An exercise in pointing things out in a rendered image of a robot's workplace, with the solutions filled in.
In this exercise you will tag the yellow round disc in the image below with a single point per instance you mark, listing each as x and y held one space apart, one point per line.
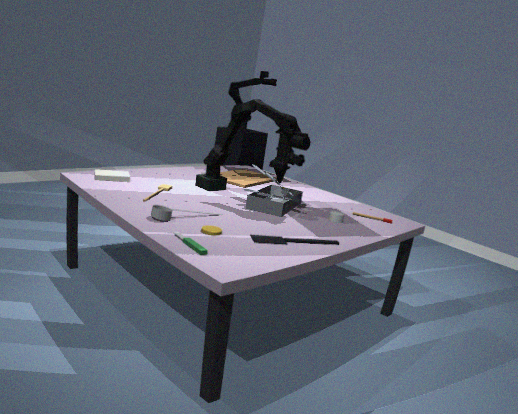
211 230

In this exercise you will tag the light wooden board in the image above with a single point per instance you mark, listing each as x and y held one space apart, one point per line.
245 178

